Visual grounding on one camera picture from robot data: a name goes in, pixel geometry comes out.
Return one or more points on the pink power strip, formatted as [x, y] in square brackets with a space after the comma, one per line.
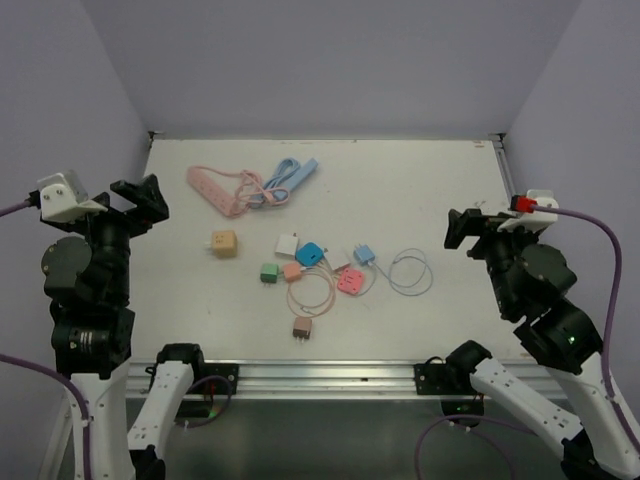
[198, 177]

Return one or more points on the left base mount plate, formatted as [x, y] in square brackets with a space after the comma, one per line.
[222, 379]

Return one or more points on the pink square charger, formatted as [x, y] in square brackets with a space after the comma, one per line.
[351, 281]

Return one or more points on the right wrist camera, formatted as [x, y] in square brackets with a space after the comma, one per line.
[533, 211]

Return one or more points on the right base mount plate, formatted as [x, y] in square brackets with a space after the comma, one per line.
[436, 377]

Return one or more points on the light blue power strip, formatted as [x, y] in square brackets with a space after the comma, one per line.
[286, 178]

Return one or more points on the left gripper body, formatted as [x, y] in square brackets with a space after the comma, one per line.
[110, 230]

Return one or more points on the blue square charger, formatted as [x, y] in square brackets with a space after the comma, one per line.
[309, 255]

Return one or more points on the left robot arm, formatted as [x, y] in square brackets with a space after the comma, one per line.
[87, 281]

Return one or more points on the silver white charger block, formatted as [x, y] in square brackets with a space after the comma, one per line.
[337, 261]

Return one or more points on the white charger plug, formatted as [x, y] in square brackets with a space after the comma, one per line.
[286, 246]

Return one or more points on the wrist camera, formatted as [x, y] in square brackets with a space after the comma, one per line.
[533, 211]
[63, 199]

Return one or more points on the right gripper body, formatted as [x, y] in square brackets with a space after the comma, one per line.
[496, 247]

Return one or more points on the aluminium front rail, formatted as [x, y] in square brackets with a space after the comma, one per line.
[330, 380]

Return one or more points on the base mount plate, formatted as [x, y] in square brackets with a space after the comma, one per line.
[436, 377]
[222, 379]

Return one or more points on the light blue small plug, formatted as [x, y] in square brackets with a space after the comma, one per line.
[364, 255]

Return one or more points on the green plug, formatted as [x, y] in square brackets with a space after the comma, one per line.
[269, 273]

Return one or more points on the brown plug adapter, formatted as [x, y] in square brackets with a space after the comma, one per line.
[302, 328]

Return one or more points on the beige cube socket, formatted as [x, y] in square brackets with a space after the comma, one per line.
[223, 244]

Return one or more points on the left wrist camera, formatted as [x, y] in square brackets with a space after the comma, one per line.
[63, 199]

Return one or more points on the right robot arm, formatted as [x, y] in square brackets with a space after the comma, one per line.
[599, 438]

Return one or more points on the pink charger plug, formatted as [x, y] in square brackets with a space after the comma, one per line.
[292, 272]

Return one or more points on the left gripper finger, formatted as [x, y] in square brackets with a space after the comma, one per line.
[102, 201]
[149, 205]

